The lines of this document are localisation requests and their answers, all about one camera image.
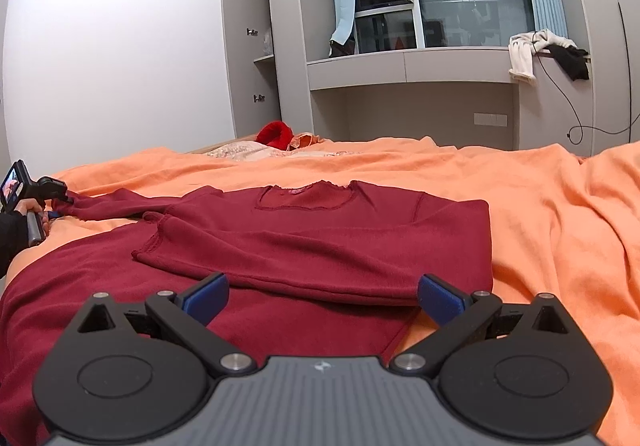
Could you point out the open grey cabinet door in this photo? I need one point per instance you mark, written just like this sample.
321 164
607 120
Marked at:
251 65

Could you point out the white wall socket panel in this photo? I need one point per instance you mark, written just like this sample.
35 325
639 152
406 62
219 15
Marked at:
491 120

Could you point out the orange bed blanket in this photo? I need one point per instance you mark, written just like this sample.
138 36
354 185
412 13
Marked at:
558 223

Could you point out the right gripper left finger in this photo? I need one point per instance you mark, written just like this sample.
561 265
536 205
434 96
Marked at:
183 319

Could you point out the dark red knit sweater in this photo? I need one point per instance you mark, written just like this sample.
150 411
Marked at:
321 270

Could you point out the black cloth on desk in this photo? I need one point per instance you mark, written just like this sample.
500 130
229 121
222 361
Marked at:
572 60

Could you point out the grey wardrobe desk unit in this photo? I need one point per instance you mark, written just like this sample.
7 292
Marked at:
344 95

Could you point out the white cloth on desk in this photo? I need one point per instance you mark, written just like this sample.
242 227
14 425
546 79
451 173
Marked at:
523 47

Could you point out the bright red hat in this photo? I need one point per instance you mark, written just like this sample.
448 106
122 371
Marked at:
275 134

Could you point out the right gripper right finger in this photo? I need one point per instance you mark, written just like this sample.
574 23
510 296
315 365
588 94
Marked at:
462 319

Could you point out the pink patterned pillow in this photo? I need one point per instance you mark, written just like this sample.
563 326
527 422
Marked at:
245 151

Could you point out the person's left hand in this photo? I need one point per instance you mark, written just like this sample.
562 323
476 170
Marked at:
36 218

